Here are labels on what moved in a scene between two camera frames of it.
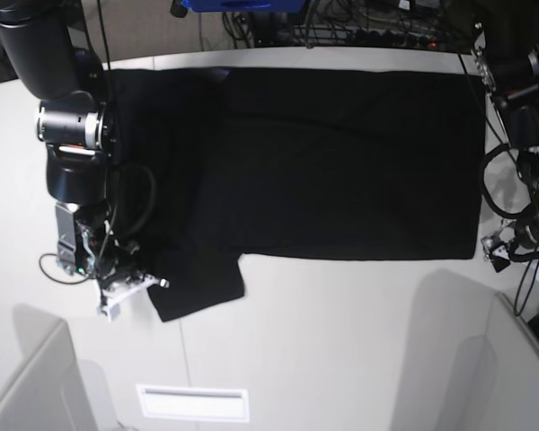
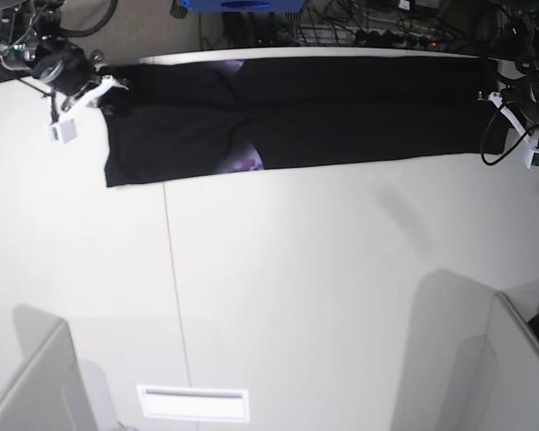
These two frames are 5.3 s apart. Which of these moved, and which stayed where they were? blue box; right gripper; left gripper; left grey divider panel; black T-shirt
Moved: right gripper; left gripper; black T-shirt
Stayed: blue box; left grey divider panel
